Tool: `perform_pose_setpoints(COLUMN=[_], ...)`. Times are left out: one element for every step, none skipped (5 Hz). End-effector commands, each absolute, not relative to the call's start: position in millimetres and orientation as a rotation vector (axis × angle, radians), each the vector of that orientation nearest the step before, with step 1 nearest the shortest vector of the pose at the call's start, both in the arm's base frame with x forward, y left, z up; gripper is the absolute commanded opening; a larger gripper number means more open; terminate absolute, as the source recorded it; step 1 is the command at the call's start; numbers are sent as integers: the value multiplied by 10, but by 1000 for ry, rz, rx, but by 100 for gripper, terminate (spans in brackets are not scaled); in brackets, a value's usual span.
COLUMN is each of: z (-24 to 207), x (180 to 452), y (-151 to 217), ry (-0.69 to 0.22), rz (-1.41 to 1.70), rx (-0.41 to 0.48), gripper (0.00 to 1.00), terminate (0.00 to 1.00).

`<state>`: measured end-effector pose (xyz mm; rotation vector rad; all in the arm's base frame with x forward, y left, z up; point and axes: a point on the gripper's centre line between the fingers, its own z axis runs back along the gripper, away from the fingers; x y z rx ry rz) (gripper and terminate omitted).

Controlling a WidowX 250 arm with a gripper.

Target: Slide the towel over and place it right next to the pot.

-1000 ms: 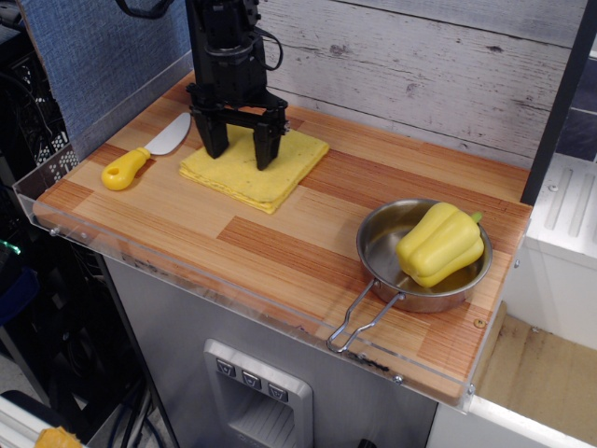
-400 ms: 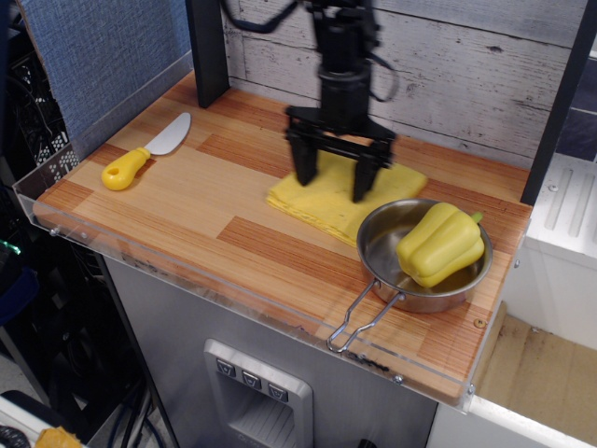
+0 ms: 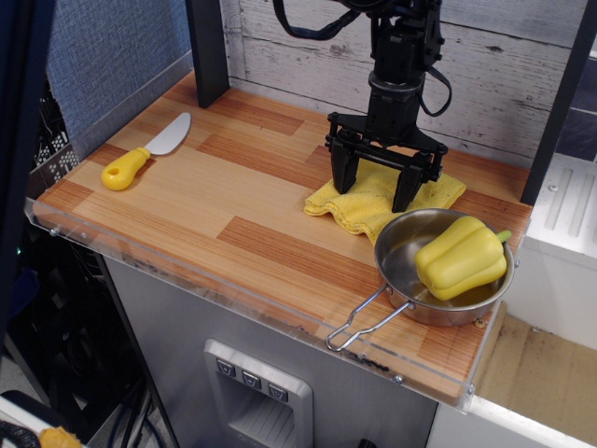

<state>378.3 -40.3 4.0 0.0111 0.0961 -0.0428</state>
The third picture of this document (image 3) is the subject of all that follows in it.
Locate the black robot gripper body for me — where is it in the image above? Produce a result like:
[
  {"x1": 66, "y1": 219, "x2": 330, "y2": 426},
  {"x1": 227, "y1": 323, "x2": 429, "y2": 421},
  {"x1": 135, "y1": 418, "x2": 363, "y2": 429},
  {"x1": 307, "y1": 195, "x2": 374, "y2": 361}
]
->
[{"x1": 326, "y1": 73, "x2": 449, "y2": 182}]

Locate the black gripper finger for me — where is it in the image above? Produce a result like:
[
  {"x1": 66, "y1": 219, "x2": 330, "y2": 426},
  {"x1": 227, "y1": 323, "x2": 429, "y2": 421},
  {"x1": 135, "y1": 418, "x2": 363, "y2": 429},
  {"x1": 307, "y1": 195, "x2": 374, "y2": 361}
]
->
[
  {"x1": 392, "y1": 166, "x2": 424, "y2": 213},
  {"x1": 331, "y1": 143, "x2": 359, "y2": 194}
]

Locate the yellow cloth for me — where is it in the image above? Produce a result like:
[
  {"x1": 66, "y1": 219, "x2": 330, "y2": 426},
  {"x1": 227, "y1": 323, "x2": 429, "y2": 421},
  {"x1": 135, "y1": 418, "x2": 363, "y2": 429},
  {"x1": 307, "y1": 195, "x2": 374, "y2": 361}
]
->
[{"x1": 303, "y1": 161, "x2": 466, "y2": 244}]

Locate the small steel pan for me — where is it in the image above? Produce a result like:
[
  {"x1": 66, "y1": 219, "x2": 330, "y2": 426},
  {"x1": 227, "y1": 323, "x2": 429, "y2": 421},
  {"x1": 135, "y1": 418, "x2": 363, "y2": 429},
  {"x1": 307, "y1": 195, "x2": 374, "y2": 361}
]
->
[{"x1": 326, "y1": 209, "x2": 514, "y2": 352}]

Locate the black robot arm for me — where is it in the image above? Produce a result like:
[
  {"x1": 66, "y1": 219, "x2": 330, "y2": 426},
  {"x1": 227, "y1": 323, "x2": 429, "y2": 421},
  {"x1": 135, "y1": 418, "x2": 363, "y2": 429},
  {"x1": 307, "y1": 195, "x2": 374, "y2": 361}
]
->
[{"x1": 326, "y1": 1, "x2": 448, "y2": 212}]

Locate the clear acrylic table guard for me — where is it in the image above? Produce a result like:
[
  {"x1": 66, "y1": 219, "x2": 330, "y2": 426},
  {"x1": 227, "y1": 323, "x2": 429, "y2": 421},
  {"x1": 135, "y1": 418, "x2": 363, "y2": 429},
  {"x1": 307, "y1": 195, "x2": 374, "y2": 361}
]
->
[{"x1": 27, "y1": 75, "x2": 506, "y2": 407}]

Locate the yellow toy bell pepper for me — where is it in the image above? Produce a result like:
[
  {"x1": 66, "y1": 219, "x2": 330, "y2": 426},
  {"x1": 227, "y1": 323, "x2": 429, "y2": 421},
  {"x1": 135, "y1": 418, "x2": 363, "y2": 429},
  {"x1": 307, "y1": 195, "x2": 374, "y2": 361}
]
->
[{"x1": 414, "y1": 216, "x2": 511, "y2": 301}]

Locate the white ridged side unit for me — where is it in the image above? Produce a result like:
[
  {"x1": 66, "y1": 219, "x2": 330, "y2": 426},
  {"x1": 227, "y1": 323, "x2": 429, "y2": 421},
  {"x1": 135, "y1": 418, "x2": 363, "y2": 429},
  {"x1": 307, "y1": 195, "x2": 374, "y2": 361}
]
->
[{"x1": 504, "y1": 154, "x2": 596, "y2": 349}]

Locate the silver toy fridge cabinet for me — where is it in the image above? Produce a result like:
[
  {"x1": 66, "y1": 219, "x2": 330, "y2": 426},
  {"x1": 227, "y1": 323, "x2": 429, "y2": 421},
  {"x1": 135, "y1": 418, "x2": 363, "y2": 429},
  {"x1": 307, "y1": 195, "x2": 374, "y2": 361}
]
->
[{"x1": 107, "y1": 260, "x2": 437, "y2": 447}]

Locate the blue fabric partition panel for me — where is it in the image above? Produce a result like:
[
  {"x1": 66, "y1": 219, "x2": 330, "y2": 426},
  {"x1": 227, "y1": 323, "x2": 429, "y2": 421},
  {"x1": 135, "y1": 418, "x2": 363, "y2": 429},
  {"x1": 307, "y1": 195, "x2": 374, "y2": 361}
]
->
[{"x1": 47, "y1": 1, "x2": 192, "y2": 146}]

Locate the grey dispenser panel with buttons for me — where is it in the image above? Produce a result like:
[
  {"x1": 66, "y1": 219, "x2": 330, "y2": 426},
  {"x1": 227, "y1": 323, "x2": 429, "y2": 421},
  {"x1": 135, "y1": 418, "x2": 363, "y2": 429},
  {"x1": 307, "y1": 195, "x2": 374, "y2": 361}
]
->
[{"x1": 203, "y1": 339, "x2": 314, "y2": 447}]

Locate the black right shelf post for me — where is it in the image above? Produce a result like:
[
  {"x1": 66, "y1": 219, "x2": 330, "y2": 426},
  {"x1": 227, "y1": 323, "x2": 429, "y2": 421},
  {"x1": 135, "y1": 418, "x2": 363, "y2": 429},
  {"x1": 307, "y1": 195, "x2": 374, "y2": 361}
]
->
[{"x1": 520, "y1": 0, "x2": 596, "y2": 205}]

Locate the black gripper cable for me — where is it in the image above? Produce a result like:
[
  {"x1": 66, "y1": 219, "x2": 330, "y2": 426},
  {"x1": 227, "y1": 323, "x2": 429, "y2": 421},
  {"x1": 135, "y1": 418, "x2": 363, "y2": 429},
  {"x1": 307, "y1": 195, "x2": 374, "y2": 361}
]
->
[{"x1": 272, "y1": 0, "x2": 453, "y2": 118}]

